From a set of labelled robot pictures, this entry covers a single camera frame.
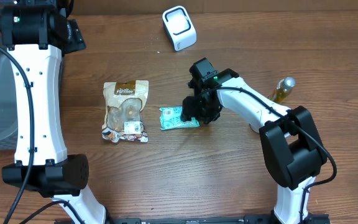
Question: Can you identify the teal snack packet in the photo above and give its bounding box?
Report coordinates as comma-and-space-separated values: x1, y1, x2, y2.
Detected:
160, 106, 200, 131

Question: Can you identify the brown white snack bag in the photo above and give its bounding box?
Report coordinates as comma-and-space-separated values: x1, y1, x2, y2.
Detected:
101, 80, 149, 143

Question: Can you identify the yellow oil bottle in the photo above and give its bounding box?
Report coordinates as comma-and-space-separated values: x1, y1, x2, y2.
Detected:
268, 77, 296, 104

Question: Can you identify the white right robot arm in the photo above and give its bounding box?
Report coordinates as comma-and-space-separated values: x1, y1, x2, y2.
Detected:
181, 58, 328, 223

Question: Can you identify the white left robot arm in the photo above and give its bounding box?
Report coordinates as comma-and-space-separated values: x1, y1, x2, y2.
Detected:
0, 0, 109, 223

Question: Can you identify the white barcode scanner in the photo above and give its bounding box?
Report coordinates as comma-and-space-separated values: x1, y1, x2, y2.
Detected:
162, 6, 197, 52

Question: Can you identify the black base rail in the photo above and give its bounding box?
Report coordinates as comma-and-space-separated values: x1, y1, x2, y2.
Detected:
54, 213, 331, 224

